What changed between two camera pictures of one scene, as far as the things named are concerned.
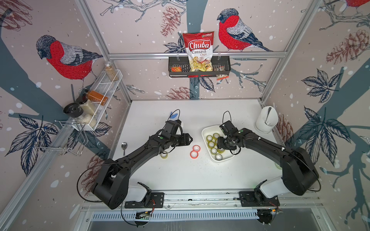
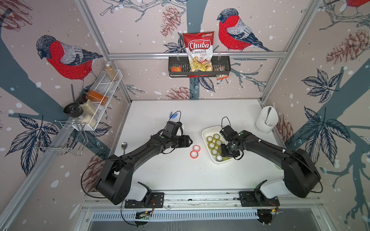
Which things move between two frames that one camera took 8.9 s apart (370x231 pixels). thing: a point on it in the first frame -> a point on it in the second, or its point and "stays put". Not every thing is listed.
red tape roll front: (193, 154) stays put
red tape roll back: (196, 147) stays put
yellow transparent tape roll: (211, 144) stays put
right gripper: (219, 145) -> (224, 154)
